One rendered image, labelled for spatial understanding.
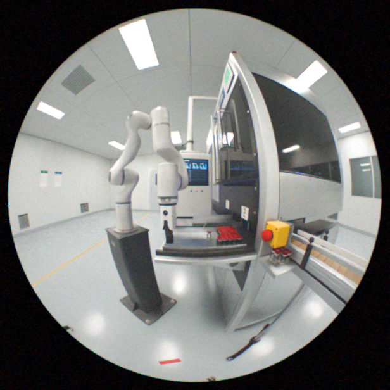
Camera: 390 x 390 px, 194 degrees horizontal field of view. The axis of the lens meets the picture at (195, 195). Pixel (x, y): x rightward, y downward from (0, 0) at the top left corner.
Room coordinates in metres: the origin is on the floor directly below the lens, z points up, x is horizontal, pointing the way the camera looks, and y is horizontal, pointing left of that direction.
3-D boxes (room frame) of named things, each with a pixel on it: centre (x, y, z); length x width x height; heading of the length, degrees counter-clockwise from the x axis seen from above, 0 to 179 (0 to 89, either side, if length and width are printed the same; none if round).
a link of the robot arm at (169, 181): (0.50, 0.11, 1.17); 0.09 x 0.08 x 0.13; 148
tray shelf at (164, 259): (0.73, -0.08, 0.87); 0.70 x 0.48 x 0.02; 0
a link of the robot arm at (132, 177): (0.76, 0.47, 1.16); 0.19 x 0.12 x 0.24; 148
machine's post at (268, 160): (0.40, -0.28, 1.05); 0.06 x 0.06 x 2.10; 0
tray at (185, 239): (0.56, -0.04, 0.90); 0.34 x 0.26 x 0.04; 90
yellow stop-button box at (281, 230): (0.31, -0.27, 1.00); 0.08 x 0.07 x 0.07; 90
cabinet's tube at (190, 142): (1.49, 0.09, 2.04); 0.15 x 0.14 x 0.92; 100
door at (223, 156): (1.10, -0.26, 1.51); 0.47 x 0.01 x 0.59; 0
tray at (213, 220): (0.90, -0.15, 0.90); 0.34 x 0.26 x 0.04; 90
